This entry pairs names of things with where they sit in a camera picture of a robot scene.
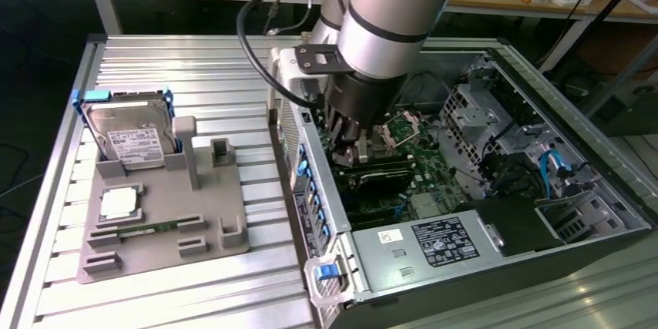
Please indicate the black RAM stick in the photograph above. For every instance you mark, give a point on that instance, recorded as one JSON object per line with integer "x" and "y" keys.
{"x": 390, "y": 160}

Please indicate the silver CPU chip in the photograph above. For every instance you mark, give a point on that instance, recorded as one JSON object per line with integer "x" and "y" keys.
{"x": 120, "y": 203}

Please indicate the silver chipset heatsink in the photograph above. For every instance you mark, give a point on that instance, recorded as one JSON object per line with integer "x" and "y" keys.
{"x": 427, "y": 206}

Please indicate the hard disk in blue caddy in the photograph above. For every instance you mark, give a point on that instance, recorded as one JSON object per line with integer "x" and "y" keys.
{"x": 134, "y": 140}

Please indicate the black expansion slot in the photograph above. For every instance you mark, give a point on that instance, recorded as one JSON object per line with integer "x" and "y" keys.
{"x": 372, "y": 216}

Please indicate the perforated metal disk bay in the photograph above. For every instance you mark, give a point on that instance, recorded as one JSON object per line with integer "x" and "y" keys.
{"x": 470, "y": 117}

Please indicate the green motherboard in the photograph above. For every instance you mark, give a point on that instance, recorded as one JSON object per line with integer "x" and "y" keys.
{"x": 436, "y": 175}

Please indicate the CPU socket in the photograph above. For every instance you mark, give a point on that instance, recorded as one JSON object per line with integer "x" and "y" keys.
{"x": 383, "y": 148}

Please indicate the dark gray equipment box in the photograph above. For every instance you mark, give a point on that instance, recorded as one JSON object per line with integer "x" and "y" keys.
{"x": 631, "y": 113}

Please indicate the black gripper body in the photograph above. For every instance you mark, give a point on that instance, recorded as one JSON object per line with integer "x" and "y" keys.
{"x": 364, "y": 101}

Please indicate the black slanted pole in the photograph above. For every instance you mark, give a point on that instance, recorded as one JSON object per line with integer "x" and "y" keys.
{"x": 606, "y": 5}

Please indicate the green RAM stick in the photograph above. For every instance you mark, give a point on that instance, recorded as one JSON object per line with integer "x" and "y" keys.
{"x": 146, "y": 228}

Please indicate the gray wrist camera box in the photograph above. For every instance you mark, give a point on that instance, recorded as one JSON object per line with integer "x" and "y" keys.
{"x": 314, "y": 61}

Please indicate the metal socket cover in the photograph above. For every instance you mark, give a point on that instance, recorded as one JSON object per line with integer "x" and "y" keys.
{"x": 406, "y": 128}

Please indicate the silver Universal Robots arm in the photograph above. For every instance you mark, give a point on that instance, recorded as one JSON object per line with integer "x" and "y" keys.
{"x": 390, "y": 5}

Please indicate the blue case release latch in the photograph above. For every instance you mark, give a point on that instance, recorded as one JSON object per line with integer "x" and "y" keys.
{"x": 327, "y": 271}

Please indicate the gray parts rack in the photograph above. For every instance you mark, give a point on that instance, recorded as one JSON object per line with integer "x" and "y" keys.
{"x": 159, "y": 240}

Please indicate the black graphics card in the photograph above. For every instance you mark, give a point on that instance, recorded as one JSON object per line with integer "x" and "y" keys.
{"x": 383, "y": 186}

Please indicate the black plastic air shroud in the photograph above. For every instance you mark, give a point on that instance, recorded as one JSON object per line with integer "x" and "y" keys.
{"x": 514, "y": 225}

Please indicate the gray power supply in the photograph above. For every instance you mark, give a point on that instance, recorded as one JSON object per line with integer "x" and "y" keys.
{"x": 411, "y": 259}

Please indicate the open black PC case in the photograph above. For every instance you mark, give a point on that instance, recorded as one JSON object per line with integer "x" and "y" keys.
{"x": 514, "y": 286}

